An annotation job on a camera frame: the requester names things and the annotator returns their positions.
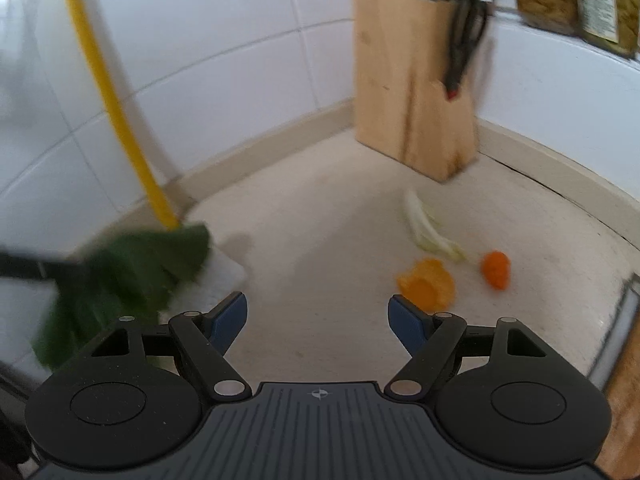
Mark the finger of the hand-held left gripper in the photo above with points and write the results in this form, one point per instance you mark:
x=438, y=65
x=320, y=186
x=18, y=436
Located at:
x=35, y=267

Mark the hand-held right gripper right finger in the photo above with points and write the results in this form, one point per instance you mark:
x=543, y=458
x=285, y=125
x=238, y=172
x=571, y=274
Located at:
x=407, y=322

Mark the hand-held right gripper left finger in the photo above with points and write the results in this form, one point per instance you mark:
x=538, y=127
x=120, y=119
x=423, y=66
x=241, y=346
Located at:
x=230, y=317

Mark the large orange peel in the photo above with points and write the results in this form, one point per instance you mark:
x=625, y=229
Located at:
x=427, y=285

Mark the large dark green leaf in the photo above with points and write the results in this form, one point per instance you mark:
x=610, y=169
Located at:
x=135, y=275

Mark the pale cabbage stem strip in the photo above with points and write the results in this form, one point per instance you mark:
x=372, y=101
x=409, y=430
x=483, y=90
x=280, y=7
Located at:
x=425, y=227

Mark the small round orange piece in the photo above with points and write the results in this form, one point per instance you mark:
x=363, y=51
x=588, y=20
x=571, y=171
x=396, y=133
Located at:
x=496, y=270

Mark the yellow pipe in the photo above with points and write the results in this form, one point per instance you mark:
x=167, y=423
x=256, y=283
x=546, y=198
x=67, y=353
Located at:
x=105, y=90

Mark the wooden cutting board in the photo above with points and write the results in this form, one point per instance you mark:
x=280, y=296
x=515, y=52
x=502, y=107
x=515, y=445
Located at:
x=625, y=410

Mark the wooden knife block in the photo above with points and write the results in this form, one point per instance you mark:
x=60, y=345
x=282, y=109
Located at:
x=395, y=85

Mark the black scissors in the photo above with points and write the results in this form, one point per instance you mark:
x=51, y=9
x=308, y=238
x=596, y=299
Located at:
x=462, y=45

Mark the glass jar green pickles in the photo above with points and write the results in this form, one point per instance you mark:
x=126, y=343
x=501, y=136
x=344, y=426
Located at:
x=607, y=10

